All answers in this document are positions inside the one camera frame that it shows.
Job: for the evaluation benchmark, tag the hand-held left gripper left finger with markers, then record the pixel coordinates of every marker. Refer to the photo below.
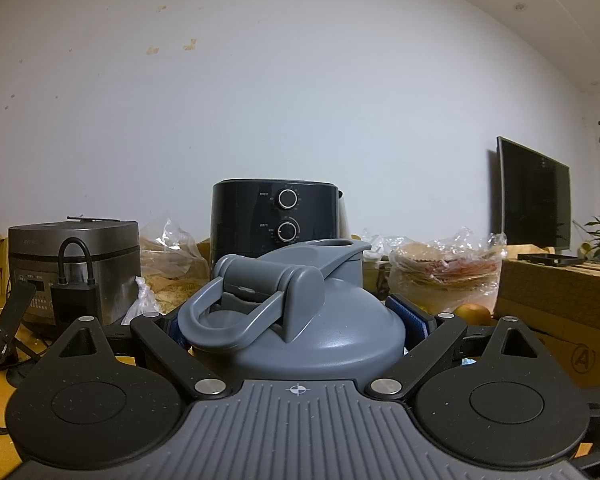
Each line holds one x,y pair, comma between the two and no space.
177,335

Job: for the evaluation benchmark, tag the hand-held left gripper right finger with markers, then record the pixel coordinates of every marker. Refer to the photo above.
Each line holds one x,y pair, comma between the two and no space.
409,317

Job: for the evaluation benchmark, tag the grey shaker bottle lid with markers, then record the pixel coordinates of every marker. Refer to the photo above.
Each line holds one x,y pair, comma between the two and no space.
340,330

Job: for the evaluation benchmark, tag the printed brown cardboard box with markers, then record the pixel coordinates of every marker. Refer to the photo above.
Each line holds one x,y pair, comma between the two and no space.
585,360

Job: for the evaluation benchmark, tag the small white plastic bag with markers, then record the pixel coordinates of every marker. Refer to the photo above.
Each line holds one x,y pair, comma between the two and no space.
142,305

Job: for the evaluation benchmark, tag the large clear bag of flatbreads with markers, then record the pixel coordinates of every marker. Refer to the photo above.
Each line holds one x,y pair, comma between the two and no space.
445,270

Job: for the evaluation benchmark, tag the orange fruit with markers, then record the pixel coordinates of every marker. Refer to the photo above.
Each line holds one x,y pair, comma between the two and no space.
472,314

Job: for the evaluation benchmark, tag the grey rice cooker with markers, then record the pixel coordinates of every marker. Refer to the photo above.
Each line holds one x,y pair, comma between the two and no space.
110,260

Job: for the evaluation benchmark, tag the black portable air pump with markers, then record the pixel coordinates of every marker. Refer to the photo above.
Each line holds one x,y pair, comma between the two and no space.
72,305

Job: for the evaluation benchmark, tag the dark blue air fryer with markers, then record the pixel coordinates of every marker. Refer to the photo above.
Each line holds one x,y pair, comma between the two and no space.
240,220

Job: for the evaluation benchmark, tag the flat black tray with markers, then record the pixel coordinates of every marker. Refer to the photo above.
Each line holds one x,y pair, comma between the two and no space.
550,259

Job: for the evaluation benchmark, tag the black phone stand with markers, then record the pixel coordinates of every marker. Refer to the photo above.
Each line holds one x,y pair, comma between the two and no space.
10,315

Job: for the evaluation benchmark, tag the black flat screen television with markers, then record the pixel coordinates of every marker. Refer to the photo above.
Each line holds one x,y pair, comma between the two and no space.
535,195

